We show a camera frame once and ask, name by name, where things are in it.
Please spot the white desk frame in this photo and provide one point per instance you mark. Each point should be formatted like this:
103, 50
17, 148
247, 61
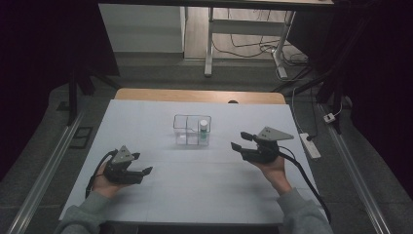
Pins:
242, 26

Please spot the white cabinet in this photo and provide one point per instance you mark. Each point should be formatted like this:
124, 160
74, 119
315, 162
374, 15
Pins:
142, 29

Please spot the black metal stand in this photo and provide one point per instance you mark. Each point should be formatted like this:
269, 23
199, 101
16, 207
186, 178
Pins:
73, 97
331, 87

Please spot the person's right hand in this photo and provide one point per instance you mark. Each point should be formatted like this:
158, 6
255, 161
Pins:
276, 174

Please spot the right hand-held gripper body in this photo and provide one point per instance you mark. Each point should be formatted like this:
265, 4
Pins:
264, 151

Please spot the clear plastic organizer box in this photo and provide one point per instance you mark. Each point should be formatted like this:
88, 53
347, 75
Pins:
188, 130

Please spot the metal floor rail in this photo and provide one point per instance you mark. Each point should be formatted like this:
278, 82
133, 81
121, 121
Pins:
45, 172
354, 175

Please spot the green and white glue stick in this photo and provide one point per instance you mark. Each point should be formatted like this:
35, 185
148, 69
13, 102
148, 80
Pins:
203, 128

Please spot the wooden table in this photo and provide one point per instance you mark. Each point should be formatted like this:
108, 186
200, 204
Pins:
195, 96

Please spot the person's left hand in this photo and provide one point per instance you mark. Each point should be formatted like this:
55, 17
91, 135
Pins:
104, 185

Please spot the white power strip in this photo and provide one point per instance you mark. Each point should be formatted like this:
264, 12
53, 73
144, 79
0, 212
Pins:
310, 146

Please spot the white board mat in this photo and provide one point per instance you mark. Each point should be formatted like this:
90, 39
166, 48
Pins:
195, 195

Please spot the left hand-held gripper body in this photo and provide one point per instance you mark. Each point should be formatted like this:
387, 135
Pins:
121, 170

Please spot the small white adapter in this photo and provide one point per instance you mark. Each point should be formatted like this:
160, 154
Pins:
329, 118

